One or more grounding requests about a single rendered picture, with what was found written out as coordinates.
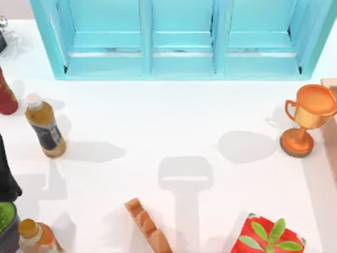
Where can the light blue rack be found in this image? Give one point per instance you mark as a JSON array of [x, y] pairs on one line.
[[181, 39]]

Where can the long bread loaf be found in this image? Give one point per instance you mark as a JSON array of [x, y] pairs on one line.
[[147, 229]]

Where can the amber bottle with white cap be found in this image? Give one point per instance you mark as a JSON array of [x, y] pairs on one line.
[[46, 126]]

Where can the bronze trophy cup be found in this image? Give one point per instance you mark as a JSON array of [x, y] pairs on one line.
[[306, 113]]

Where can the red pot with green plant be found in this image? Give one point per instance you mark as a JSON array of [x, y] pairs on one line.
[[266, 237]]

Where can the red bottle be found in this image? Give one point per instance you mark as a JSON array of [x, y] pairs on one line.
[[5, 98]]

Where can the orange bottle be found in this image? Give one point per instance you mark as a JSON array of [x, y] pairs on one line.
[[37, 238]]

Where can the dark object with clear wrap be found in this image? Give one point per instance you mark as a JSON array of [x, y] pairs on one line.
[[8, 38]]

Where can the dark pot with green moss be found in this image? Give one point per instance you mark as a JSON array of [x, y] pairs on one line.
[[6, 224]]

